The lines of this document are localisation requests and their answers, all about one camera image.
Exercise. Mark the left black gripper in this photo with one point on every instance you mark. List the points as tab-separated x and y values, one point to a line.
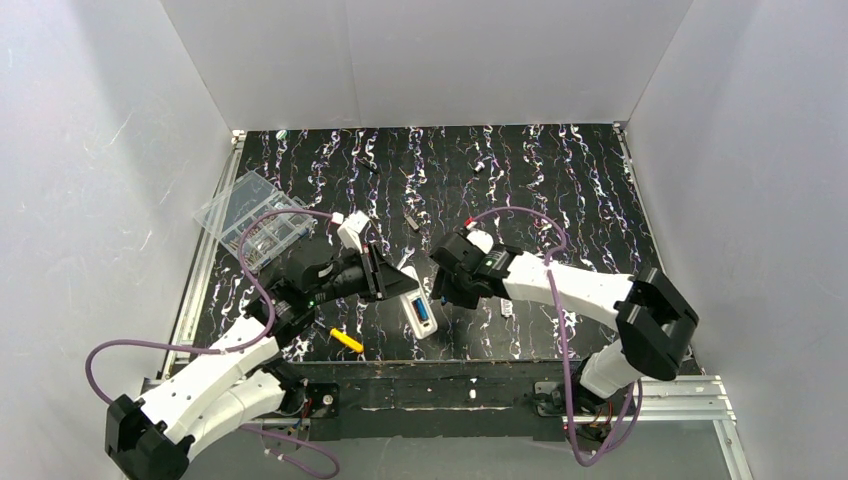
380	273

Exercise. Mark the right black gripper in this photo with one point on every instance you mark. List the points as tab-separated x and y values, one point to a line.
448	266

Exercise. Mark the blue AA battery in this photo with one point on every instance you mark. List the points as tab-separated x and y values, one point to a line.
422	312

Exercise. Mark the white remote control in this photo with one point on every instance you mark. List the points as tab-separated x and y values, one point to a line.
406	299

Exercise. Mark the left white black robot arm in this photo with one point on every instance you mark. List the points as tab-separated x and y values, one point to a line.
158	434

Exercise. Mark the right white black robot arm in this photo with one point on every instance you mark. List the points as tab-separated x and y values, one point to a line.
654	322

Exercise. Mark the clear plastic screw organizer box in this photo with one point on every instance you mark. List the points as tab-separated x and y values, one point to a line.
254	220

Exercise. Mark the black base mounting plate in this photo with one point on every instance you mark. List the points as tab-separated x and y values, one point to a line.
430	399

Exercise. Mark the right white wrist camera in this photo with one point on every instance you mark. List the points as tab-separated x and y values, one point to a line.
479	238

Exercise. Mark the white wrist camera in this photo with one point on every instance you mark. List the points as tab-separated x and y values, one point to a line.
349	229
479	238

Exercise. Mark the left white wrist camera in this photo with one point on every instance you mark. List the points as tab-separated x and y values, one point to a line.
349	229

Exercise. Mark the aluminium frame rail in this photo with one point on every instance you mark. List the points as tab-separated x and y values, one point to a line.
562	191

